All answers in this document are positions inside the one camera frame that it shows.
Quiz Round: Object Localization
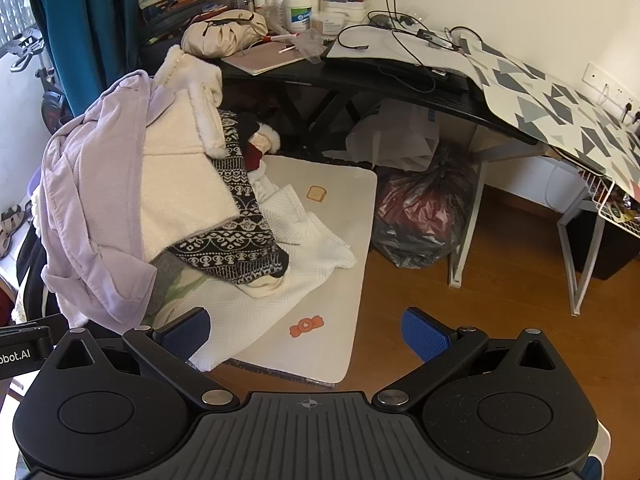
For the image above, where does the black garment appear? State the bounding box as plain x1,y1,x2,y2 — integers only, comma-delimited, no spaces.
15,220,66,323

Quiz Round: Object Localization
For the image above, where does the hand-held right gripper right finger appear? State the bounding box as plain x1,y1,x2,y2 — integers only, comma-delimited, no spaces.
372,306,558,408

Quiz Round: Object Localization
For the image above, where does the white wire basket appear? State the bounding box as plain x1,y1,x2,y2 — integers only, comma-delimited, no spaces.
577,167,640,238

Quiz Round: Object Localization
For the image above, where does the teal curtain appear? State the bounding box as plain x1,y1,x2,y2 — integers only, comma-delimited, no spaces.
20,0,141,118

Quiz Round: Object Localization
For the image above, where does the geometric patterned table mat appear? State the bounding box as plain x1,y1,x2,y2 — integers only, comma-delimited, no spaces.
457,30,640,196

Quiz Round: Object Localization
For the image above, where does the black white patterned sweater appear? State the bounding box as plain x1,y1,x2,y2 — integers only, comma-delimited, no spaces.
150,109,291,286

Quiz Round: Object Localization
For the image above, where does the cream floor mat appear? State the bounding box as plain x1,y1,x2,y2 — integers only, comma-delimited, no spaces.
220,152,378,386

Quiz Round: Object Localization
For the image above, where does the lilac knit cardigan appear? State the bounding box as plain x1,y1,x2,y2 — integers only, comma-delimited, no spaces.
40,71,176,328

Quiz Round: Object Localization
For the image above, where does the pink notebook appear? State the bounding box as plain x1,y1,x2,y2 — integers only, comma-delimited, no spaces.
220,39,326,76

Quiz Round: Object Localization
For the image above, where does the white plastic bag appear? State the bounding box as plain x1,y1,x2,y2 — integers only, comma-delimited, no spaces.
322,102,441,171

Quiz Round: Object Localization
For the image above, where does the black desk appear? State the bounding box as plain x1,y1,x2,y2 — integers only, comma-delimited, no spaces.
140,5,543,161

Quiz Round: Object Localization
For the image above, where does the white textured cloth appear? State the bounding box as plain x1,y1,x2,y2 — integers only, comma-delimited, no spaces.
150,180,358,373

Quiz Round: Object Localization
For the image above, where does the silver cable adapter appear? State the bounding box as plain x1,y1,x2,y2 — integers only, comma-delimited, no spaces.
417,29,458,52

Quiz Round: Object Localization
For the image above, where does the white table frame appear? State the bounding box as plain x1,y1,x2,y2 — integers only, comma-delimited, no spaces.
447,125,608,317

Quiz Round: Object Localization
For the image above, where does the red white plush garment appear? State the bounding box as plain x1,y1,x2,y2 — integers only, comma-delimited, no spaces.
237,112,281,173

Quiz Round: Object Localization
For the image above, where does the white pump bottle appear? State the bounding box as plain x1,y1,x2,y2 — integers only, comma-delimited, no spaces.
282,0,315,36

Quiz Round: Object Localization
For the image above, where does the white wall socket strip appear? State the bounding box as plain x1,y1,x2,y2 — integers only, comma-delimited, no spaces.
582,62,640,126

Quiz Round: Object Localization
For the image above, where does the beige drawstring bag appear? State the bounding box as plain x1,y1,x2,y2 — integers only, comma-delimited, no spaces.
181,10,268,58

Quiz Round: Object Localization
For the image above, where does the pair of sandals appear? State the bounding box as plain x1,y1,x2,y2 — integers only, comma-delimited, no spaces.
0,200,33,261

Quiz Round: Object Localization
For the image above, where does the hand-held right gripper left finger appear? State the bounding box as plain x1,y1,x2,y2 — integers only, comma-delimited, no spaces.
50,306,241,408

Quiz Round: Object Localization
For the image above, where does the cream fleece jacket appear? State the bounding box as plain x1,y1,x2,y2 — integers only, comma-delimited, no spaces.
141,45,246,261

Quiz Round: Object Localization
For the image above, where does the dark plastic bag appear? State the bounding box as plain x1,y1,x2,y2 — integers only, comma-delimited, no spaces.
372,142,483,268

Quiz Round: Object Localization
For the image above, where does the white desk pad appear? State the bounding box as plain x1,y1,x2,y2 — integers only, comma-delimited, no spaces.
322,25,481,96

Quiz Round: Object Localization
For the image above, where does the metal exercise machine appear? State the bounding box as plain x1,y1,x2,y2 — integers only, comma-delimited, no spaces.
10,32,71,133

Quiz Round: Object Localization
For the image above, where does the long black cable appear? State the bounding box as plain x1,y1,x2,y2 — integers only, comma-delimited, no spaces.
337,22,473,93

